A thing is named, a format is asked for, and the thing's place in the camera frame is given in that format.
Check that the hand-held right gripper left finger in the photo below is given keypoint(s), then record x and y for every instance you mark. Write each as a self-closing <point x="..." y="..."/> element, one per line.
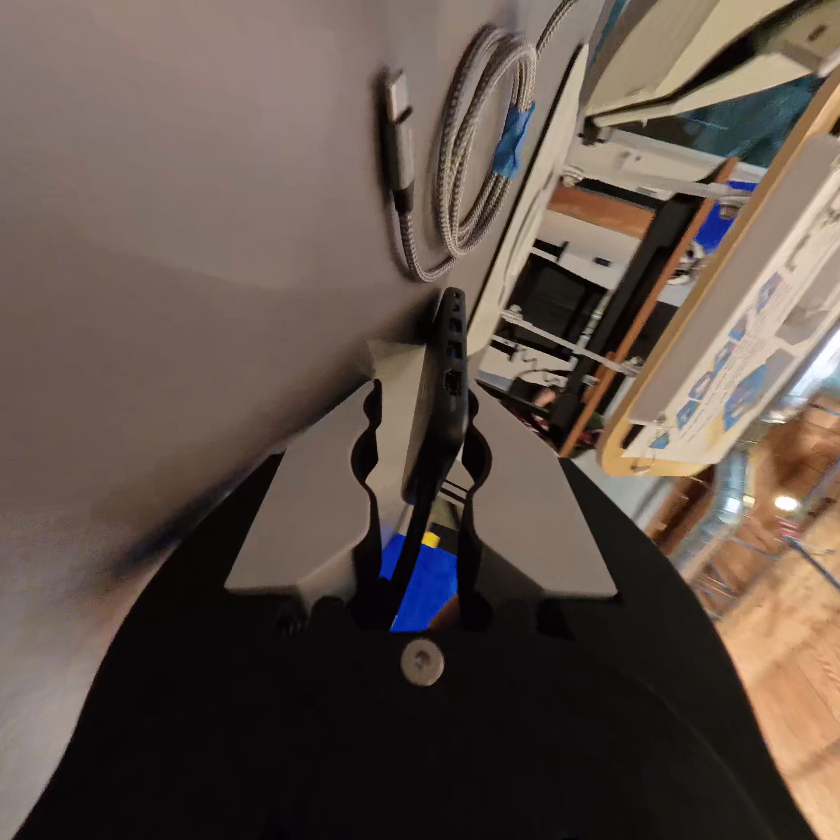
<point x="302" y="525"/>

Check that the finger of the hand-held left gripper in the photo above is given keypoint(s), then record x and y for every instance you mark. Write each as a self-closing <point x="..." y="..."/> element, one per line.
<point x="775" y="68"/>
<point x="683" y="46"/>

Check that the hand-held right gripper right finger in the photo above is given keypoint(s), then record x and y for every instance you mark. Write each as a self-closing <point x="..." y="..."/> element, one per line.
<point x="538" y="525"/>

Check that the blue plastic bin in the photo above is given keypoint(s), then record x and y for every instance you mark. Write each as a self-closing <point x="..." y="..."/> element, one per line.
<point x="433" y="591"/>

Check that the slim dark grey hub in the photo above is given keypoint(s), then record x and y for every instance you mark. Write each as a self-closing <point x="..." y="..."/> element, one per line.
<point x="433" y="407"/>

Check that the silver ventilation duct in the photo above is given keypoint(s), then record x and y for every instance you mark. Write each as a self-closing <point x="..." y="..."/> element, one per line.
<point x="722" y="519"/>

